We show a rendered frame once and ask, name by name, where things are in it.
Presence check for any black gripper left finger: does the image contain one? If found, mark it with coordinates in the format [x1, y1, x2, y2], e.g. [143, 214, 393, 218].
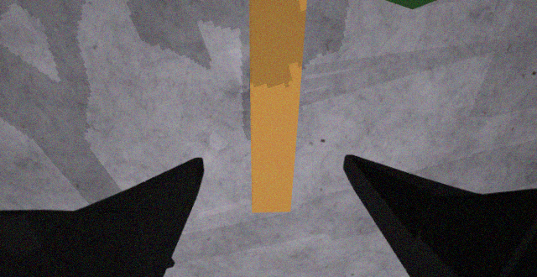
[0, 158, 204, 277]

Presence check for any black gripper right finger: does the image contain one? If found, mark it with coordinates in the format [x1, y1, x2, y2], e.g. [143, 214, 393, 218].
[342, 154, 537, 277]

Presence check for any orange bar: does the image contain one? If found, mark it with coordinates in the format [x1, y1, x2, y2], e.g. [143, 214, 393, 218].
[249, 0, 306, 212]

